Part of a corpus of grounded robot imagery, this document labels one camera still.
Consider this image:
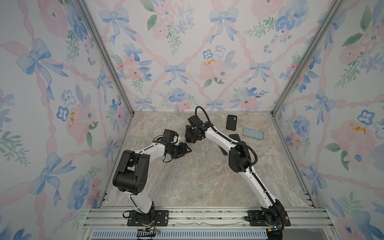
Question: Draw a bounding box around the blue edged phone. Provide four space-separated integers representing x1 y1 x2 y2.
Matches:
220 147 228 156

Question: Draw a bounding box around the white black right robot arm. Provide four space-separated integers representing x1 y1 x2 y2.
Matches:
185 125 289 232

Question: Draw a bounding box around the aluminium corner post left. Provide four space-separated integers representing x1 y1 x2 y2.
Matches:
73 0 135 116

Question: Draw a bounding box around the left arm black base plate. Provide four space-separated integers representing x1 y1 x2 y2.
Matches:
123 210 169 227

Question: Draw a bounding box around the aluminium corner post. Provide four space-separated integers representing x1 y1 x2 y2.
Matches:
73 0 135 116
271 0 344 116

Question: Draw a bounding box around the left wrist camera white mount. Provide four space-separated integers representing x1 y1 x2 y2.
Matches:
160 129 180 145

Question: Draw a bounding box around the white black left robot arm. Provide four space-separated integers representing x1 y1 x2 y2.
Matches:
113 141 192 226

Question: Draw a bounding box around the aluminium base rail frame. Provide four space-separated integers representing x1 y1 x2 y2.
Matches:
78 207 340 240

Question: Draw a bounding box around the light blue phone case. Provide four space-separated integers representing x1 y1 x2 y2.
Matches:
243 128 265 140

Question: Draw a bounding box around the aluminium corner post right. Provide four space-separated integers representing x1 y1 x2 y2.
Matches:
271 0 344 116

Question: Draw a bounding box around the pink edged phone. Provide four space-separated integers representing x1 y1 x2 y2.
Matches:
229 134 241 142

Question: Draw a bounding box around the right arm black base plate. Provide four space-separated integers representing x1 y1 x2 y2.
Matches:
244 210 291 228

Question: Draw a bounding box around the black phone case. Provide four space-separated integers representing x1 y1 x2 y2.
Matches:
226 115 238 131

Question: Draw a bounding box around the white vent grille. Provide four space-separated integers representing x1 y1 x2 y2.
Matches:
90 229 268 240

